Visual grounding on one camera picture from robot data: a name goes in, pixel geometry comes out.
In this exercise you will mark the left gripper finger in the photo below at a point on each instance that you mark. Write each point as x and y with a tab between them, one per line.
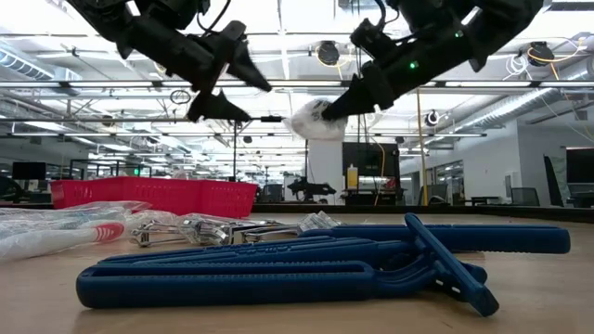
213	109
243	69

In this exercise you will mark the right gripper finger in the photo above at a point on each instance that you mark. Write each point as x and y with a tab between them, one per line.
357	99

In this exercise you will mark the white vanity pack bag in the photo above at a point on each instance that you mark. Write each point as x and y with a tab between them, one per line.
311	127

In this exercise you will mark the chrome nail clipper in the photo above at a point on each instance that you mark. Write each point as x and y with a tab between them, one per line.
320	220
204	232
260	234

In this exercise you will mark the blue toothbrush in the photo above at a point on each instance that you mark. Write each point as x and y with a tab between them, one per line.
55	218

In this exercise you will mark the red white toothbrush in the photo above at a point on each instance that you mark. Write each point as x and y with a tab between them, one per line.
69	239

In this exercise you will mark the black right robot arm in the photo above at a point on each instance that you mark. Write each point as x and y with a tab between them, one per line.
487	23

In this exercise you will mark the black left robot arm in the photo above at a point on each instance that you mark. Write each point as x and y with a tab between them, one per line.
107	23

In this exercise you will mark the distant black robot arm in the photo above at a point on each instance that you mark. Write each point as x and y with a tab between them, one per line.
311	188

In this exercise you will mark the thin black stand pole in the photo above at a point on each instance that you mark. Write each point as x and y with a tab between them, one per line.
234	153

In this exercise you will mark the small yellow bottle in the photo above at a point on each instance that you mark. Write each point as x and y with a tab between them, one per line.
352	178

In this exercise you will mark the red plastic mesh basket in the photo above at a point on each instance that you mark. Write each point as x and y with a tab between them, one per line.
153	195
60	192
229	199

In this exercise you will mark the black computer monitor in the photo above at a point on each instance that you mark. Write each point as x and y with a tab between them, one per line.
580	164
29	170

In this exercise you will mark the large black wall screen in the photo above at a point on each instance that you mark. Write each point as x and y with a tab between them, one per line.
371	160

